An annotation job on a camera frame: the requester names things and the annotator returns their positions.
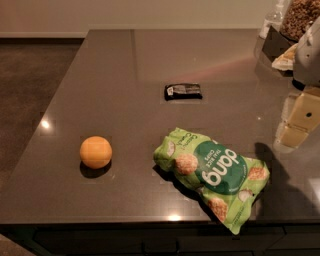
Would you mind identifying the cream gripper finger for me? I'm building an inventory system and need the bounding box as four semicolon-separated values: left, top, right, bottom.
278;87;320;149

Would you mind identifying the orange fruit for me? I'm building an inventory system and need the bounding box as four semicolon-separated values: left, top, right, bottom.
80;136;113;169

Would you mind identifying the yellow snack wrapper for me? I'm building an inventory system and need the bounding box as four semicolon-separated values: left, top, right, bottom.
272;44;298;71

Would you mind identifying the black dispenser base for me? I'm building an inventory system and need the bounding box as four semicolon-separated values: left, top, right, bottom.
262;27;295;61

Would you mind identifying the glass jar of cereal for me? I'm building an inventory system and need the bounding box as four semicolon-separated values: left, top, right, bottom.
280;0;320;41

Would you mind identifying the clear plastic bottle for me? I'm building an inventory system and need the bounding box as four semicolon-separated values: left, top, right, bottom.
259;0;285;39

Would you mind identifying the green Dang chips bag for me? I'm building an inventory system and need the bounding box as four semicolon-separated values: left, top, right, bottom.
153;128;270;235

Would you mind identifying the black snack packet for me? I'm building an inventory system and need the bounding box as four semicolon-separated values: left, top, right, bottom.
164;83;203;101

